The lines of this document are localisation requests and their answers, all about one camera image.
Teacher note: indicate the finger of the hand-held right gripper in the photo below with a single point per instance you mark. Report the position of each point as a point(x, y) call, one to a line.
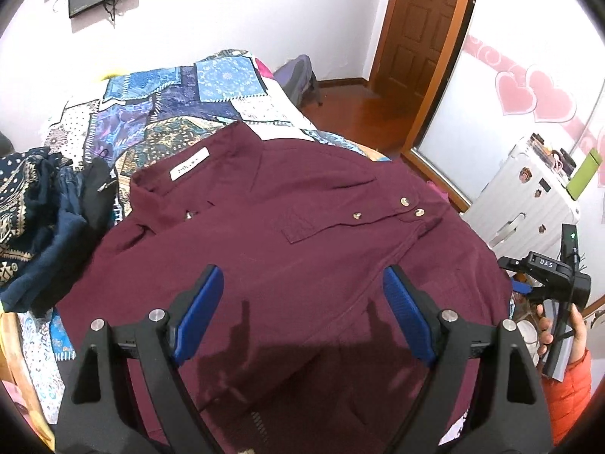
point(513, 265)
point(522, 289)

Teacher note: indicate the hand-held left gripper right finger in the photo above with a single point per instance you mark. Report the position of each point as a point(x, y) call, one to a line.
point(404, 310)

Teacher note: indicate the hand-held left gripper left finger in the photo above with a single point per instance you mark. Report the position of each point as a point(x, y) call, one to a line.
point(201, 310)

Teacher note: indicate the maroon button shirt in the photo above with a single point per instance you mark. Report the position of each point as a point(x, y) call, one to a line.
point(293, 255)

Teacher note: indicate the person's right hand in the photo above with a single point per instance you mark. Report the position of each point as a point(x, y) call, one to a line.
point(579, 335)

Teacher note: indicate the white ribbed suitcase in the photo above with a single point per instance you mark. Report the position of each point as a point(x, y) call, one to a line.
point(515, 198)

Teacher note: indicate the green bottle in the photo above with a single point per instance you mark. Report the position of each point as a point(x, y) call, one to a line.
point(582, 175)

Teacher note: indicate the small clutter on suitcase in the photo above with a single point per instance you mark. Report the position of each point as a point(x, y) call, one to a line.
point(553, 153)

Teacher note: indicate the black garment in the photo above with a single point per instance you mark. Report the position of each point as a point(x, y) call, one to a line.
point(99, 189)

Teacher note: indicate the navy knit garment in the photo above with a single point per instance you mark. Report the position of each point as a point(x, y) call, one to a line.
point(52, 250)

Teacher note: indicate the pink heart stickers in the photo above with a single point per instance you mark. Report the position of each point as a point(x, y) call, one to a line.
point(536, 94)

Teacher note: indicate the blue denim garment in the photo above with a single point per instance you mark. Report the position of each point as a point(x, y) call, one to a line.
point(71, 187)

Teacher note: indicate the navy gold patterned cloth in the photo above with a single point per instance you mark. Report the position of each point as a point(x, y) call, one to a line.
point(19, 208)

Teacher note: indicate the blue patchwork bedspread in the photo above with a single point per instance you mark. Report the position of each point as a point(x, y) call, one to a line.
point(189, 99)

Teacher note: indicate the frosted sliding wardrobe door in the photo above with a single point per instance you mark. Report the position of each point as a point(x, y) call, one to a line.
point(515, 23)

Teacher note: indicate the grey purple backpack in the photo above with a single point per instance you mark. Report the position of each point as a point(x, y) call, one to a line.
point(295, 78)

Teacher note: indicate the brown wooden door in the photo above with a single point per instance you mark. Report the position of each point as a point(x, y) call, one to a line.
point(418, 28)

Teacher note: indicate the orange wooden bed frame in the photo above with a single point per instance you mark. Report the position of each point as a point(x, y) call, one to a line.
point(12, 350)

